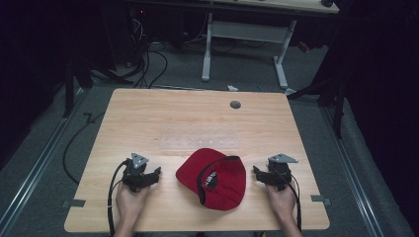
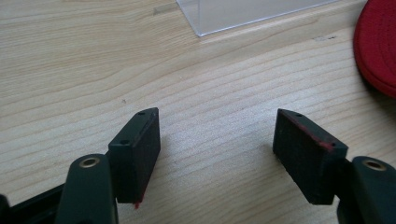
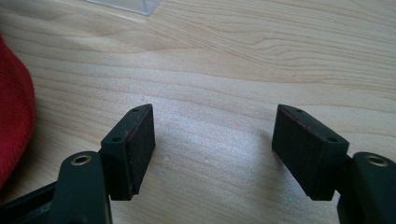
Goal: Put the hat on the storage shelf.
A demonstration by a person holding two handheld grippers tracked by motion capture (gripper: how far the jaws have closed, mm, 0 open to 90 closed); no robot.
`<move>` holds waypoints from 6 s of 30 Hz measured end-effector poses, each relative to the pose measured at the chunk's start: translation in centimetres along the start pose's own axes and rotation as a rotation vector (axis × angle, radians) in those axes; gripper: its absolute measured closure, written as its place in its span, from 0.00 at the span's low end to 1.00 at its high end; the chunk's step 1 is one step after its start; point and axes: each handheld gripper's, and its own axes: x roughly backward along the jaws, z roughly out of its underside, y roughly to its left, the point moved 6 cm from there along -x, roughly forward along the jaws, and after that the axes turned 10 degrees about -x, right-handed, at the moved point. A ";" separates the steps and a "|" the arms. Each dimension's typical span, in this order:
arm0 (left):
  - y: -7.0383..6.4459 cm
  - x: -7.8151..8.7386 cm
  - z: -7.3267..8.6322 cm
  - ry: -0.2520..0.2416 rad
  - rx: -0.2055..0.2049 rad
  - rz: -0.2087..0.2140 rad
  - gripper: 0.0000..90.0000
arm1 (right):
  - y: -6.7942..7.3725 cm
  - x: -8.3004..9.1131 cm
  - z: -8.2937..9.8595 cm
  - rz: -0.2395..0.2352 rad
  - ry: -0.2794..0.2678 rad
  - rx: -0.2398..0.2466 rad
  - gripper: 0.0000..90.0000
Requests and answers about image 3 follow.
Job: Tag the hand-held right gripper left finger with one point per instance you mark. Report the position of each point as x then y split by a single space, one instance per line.
127 152

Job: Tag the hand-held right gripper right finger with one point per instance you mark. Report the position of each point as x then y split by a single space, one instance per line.
306 152

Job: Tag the red cloth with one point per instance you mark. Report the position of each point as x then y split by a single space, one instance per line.
14 115

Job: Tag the clear plastic box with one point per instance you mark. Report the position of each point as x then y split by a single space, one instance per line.
130 4

